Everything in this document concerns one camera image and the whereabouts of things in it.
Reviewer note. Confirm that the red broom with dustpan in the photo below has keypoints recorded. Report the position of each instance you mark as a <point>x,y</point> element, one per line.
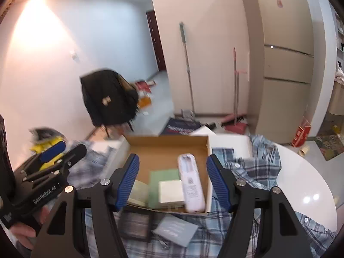
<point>236,91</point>

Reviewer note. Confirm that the grey bag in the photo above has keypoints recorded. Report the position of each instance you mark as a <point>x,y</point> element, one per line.
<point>45,133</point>

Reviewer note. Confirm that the orange box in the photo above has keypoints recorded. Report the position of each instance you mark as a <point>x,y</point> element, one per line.
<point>145,102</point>

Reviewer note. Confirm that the cream notepad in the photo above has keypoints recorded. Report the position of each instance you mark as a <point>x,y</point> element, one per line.
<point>138,193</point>

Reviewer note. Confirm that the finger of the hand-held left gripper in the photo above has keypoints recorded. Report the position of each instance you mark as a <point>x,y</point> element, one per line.
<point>72,156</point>
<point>53,151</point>

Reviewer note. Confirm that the paper cup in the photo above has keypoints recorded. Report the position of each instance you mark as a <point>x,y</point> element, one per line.
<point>304,150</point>

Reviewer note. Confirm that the red box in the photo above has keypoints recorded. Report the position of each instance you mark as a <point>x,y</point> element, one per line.
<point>145,86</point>

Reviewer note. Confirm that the dark doormat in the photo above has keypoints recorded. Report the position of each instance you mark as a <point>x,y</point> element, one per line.
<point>181,126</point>

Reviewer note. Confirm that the shallow cardboard box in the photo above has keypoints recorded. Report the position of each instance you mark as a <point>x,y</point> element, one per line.
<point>166,150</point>

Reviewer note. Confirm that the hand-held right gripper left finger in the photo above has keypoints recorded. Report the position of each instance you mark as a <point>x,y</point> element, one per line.
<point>127,182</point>

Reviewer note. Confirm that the white remote control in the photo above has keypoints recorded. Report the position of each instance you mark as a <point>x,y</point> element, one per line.
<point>191,185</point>

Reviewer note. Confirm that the grey mop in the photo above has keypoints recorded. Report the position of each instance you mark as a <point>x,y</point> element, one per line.
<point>187,67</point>

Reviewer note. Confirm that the small grey box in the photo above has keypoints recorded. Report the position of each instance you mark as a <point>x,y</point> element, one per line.
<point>174,229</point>

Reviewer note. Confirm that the green card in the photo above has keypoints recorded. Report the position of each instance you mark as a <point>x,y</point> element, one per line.
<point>154,190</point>

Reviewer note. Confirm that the blue plaid shirt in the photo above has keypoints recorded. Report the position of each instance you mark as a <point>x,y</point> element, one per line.
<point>250,169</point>

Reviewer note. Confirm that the person's left hand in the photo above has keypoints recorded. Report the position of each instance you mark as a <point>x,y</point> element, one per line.
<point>29,233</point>

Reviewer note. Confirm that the patterned floor mat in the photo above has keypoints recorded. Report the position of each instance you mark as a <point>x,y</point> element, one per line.
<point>332,147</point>

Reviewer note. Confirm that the yellow box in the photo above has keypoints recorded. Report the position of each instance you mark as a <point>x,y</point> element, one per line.
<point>40,146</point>

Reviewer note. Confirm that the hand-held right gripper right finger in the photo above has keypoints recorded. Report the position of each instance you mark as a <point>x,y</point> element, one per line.
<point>217,182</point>

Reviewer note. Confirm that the small white box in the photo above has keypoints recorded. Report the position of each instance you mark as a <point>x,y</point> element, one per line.
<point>172,192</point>

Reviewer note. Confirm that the wall light switch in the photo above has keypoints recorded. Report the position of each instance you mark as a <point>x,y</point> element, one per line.
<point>75,56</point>

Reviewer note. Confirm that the dark brown door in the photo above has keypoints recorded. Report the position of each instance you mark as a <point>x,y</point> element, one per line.
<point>157,43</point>

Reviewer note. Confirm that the beige refrigerator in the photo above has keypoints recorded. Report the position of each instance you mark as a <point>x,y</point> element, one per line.
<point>285,59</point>

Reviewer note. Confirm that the red carton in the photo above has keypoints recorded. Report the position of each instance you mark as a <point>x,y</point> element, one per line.
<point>302,133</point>

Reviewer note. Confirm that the dark rectangular box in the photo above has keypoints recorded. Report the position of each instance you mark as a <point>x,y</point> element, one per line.
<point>135,227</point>

